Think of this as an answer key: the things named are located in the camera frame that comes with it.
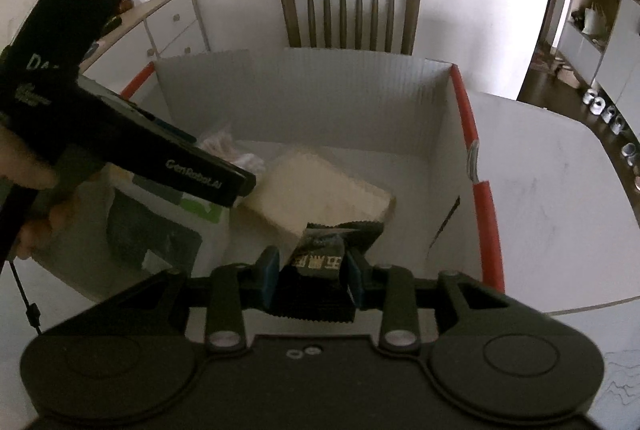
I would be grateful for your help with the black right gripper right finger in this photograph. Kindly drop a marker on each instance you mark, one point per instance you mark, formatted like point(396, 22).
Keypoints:
point(481, 349)

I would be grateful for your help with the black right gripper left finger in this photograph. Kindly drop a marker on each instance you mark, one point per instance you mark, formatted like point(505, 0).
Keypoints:
point(138, 349)

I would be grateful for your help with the black snack packet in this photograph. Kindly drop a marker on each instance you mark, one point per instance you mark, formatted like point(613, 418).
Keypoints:
point(322, 281)

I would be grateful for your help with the left hand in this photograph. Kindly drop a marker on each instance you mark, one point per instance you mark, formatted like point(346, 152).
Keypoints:
point(42, 183)

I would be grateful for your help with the white green product bag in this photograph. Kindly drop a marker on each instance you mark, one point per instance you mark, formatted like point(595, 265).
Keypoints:
point(152, 228)

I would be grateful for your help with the white sideboard cabinet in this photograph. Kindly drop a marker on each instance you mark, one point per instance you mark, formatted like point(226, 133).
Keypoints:
point(149, 32)

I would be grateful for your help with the red cardboard box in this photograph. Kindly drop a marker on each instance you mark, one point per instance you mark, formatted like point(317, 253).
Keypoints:
point(333, 136)

